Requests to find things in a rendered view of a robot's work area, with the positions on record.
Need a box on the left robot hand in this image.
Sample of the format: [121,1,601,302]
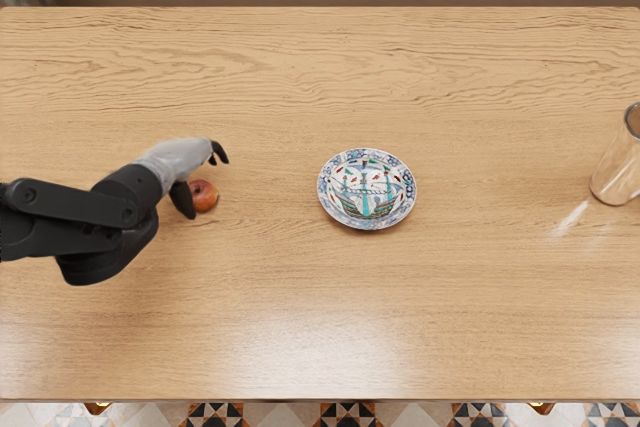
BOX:
[132,136,231,221]

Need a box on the patterned ceramic plate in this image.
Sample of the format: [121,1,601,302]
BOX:
[316,147,418,232]

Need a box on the red apple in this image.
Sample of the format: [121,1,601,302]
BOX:
[187,178,221,214]

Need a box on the clear drinking glass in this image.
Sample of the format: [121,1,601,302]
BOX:
[588,101,640,207]

